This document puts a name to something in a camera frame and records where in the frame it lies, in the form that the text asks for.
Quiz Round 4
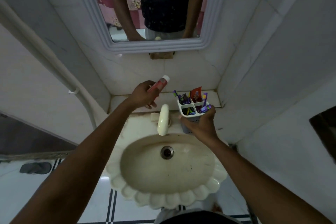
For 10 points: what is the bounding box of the white wall pipe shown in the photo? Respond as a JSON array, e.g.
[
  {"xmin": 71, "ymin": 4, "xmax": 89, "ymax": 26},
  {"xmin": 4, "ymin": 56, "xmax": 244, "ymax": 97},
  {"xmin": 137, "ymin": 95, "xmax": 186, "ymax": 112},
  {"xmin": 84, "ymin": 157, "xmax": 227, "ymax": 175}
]
[{"xmin": 0, "ymin": 0, "xmax": 98, "ymax": 130}]

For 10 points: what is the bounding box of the dark grey door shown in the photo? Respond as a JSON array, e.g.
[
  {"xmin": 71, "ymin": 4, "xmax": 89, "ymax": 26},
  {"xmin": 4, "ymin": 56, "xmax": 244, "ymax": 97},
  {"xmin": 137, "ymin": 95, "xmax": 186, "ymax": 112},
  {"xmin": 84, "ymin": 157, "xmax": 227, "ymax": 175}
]
[{"xmin": 0, "ymin": 112, "xmax": 77, "ymax": 155}]

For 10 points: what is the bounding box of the red toothpaste tube white cap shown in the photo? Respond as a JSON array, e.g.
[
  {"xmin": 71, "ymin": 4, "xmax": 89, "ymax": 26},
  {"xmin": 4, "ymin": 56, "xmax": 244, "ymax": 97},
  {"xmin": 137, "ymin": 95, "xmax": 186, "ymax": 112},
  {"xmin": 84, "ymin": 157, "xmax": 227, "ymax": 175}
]
[{"xmin": 147, "ymin": 75, "xmax": 170, "ymax": 93}]

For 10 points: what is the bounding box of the person's left hand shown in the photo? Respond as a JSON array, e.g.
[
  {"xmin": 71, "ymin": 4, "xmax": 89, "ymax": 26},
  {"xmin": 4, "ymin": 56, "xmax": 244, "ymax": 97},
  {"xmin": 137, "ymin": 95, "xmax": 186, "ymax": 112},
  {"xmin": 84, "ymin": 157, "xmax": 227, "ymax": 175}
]
[{"xmin": 130, "ymin": 80, "xmax": 160, "ymax": 109}]

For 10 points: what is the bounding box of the person's dark shirt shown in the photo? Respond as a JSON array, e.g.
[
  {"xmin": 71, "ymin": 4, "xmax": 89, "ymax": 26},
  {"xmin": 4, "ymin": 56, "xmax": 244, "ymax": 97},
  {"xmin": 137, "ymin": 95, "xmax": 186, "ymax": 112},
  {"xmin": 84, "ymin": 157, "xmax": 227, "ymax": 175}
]
[{"xmin": 153, "ymin": 209, "xmax": 243, "ymax": 224}]

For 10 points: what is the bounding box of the cream faucet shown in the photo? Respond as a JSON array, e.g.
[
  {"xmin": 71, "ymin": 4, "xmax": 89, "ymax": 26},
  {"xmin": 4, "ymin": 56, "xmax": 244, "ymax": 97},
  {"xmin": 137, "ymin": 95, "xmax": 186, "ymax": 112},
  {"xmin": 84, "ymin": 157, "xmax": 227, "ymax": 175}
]
[{"xmin": 157, "ymin": 104, "xmax": 170, "ymax": 136}]

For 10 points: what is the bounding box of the person's right forearm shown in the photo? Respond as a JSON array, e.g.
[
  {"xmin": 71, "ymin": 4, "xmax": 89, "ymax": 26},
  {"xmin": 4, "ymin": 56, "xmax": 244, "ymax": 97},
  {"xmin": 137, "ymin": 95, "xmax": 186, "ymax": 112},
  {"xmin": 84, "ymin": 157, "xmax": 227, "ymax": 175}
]
[{"xmin": 209, "ymin": 137, "xmax": 332, "ymax": 224}]

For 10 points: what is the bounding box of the person's left forearm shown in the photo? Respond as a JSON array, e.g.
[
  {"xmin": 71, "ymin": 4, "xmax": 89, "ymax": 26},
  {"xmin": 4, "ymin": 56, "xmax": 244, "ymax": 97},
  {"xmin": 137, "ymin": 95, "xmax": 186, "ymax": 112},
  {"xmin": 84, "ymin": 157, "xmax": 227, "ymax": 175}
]
[{"xmin": 10, "ymin": 100, "xmax": 137, "ymax": 224}]

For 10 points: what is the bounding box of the grey slipper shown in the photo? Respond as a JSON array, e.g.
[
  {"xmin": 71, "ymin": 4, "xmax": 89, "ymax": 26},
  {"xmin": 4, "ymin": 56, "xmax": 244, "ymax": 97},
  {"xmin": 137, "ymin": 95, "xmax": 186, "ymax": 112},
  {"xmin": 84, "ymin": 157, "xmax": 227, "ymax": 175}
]
[{"xmin": 19, "ymin": 162, "xmax": 53, "ymax": 175}]

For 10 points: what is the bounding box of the white toothbrush holder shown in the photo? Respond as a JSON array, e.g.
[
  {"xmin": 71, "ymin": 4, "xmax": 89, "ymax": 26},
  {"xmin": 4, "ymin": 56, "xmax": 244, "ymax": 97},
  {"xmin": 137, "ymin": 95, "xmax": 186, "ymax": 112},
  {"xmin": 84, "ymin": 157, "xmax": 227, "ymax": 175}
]
[{"xmin": 177, "ymin": 97, "xmax": 212, "ymax": 134}]

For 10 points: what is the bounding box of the person's right hand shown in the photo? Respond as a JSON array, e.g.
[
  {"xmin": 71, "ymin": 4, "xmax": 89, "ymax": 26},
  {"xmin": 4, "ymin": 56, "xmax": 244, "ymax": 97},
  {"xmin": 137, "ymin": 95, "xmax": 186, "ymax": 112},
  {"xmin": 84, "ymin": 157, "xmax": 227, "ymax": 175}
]
[{"xmin": 180, "ymin": 105, "xmax": 220, "ymax": 146}]

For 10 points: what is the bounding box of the metal sink drain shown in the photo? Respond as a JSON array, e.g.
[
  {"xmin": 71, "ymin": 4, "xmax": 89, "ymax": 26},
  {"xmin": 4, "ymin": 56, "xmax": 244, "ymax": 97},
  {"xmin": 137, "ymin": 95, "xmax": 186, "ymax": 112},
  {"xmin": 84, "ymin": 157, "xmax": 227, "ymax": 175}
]
[{"xmin": 160, "ymin": 146, "xmax": 175, "ymax": 160}]

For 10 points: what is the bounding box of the white framed wall mirror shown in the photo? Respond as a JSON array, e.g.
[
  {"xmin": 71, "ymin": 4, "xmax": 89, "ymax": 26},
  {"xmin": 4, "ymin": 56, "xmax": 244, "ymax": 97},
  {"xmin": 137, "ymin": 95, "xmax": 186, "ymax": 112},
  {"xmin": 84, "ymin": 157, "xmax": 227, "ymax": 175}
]
[{"xmin": 64, "ymin": 0, "xmax": 229, "ymax": 54}]

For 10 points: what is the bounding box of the cream scalloped sink basin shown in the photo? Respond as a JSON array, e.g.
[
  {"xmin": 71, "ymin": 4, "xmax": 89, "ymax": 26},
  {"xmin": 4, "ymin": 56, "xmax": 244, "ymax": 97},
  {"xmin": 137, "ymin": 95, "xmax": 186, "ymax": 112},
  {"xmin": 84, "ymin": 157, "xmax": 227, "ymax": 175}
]
[{"xmin": 106, "ymin": 110, "xmax": 228, "ymax": 210}]

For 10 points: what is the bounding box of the crumpled red toothpaste tube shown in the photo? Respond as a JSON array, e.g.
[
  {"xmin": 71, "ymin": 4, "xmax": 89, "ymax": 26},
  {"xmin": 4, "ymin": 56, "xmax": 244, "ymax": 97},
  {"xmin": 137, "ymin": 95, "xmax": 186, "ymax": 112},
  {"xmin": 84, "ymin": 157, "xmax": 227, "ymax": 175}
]
[{"xmin": 190, "ymin": 86, "xmax": 202, "ymax": 102}]

